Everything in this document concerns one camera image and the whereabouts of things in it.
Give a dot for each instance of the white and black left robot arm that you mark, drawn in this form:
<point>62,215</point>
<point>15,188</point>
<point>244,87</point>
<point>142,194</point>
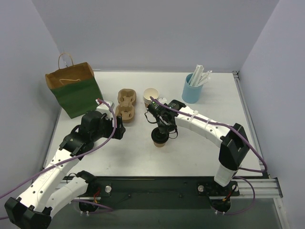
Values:
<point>37,205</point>

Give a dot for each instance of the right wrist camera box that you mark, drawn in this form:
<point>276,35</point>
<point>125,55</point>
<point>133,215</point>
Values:
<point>162,100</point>

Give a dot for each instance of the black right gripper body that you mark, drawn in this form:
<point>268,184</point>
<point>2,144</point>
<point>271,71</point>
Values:
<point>162,122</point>

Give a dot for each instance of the stack of brown paper cups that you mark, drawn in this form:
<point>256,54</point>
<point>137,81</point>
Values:
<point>148,93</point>

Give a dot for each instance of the light blue straw holder cup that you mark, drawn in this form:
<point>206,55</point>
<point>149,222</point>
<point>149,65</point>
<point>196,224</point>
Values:
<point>191,94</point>

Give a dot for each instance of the black coffee cup lid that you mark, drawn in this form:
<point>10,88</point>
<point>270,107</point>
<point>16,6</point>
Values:
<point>156,135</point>

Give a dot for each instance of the green and brown paper bag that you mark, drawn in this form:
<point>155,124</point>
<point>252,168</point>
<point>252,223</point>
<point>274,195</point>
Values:
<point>75,88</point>

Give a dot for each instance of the brown paper coffee cup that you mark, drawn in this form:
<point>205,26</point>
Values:
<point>160,143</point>

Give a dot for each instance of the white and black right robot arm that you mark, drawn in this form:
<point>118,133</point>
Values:
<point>231,140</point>

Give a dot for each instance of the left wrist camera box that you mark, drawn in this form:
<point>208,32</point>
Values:
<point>104,107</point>

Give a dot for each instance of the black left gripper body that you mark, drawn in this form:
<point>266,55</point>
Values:
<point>119,128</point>

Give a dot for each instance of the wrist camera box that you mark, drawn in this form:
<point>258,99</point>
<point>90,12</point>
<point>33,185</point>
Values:
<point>162,100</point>
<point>104,107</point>

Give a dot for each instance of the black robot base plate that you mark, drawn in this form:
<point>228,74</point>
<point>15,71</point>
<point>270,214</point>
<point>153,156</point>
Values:
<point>161,193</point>

